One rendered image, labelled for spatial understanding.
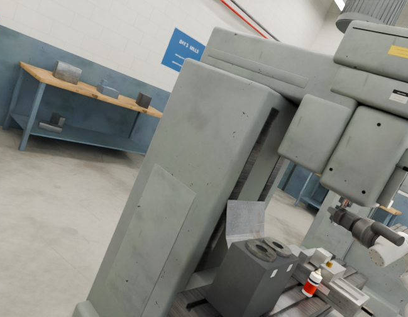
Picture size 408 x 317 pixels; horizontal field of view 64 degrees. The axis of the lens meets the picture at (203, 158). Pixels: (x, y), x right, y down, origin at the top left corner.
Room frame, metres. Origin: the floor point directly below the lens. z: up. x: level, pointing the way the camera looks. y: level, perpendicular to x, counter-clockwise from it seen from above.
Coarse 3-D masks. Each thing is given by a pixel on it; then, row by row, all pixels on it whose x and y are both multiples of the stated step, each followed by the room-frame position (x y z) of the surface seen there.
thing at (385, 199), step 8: (400, 160) 1.12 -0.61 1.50; (400, 168) 1.11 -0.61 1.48; (392, 176) 1.12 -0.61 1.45; (400, 176) 1.11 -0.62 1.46; (392, 184) 1.11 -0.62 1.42; (400, 184) 1.11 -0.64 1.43; (384, 192) 1.12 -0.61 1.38; (392, 192) 1.10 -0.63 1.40; (384, 200) 1.11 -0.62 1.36; (392, 200) 1.11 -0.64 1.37
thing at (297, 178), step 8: (296, 168) 8.12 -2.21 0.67; (288, 176) 8.20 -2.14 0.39; (296, 176) 8.06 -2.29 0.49; (304, 176) 7.94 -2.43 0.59; (312, 176) 7.83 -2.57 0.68; (288, 184) 8.12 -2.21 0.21; (296, 184) 8.00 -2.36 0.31; (312, 184) 7.77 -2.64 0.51; (320, 184) 7.67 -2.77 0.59; (288, 192) 8.06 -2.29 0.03; (296, 192) 7.94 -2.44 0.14; (304, 192) 7.83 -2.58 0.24; (320, 192) 7.62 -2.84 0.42; (320, 200) 7.57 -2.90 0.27; (312, 208) 7.61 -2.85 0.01
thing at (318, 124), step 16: (304, 96) 1.28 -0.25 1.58; (304, 112) 1.26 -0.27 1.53; (320, 112) 1.22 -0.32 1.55; (336, 112) 1.19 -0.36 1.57; (288, 128) 1.29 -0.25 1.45; (304, 128) 1.24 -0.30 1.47; (320, 128) 1.21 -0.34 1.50; (336, 128) 1.17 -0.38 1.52; (288, 144) 1.26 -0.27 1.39; (304, 144) 1.22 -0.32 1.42; (320, 144) 1.19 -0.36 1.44; (336, 144) 1.19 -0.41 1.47; (304, 160) 1.20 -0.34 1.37; (320, 160) 1.17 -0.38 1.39
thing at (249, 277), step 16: (256, 240) 0.89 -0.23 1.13; (272, 240) 0.94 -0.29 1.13; (240, 256) 0.81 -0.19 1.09; (256, 256) 0.80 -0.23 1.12; (272, 256) 0.82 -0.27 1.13; (288, 256) 0.89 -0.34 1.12; (224, 272) 0.82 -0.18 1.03; (240, 272) 0.80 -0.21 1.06; (256, 272) 0.77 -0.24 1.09; (272, 272) 0.80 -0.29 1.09; (288, 272) 0.90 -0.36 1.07; (224, 288) 0.81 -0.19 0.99; (240, 288) 0.78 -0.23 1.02; (256, 288) 0.76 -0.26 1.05; (272, 288) 0.85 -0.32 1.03; (224, 304) 0.80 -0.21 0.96; (240, 304) 0.77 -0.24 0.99; (256, 304) 0.81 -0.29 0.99; (272, 304) 0.91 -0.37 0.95
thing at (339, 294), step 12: (300, 252) 1.24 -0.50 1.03; (312, 252) 1.28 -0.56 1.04; (300, 264) 1.22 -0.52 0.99; (312, 264) 1.26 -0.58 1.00; (300, 276) 1.21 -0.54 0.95; (324, 288) 1.15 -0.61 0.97; (336, 288) 1.13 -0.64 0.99; (348, 288) 1.18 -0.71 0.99; (324, 300) 1.14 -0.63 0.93; (336, 300) 1.12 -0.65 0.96; (348, 300) 1.10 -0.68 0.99; (360, 300) 1.12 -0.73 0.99; (348, 312) 1.08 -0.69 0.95; (360, 312) 1.16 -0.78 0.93
